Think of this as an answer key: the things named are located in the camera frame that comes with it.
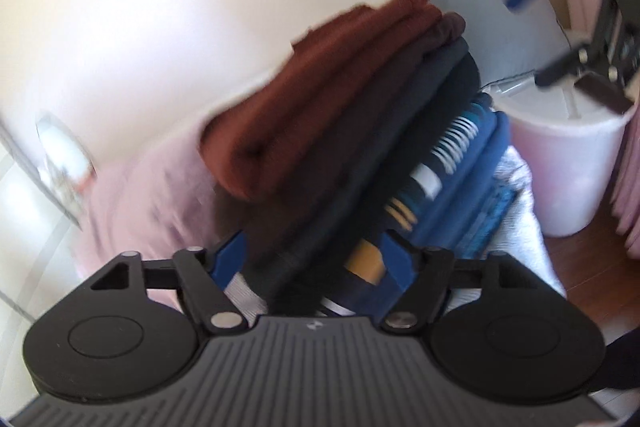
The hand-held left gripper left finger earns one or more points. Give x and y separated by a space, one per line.
227 262

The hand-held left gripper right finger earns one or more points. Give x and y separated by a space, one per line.
397 262

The dark red knit sweater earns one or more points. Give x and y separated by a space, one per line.
310 97

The stack of folded clothes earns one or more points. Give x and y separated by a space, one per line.
450 167

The grey cushion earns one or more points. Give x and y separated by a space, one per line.
490 32

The white plastic bin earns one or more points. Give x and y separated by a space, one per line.
565 167

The pale purple crumpled cloth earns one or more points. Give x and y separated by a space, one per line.
140 207

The round white object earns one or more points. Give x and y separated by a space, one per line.
62 157

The person's black jacket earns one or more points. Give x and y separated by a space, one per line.
622 367

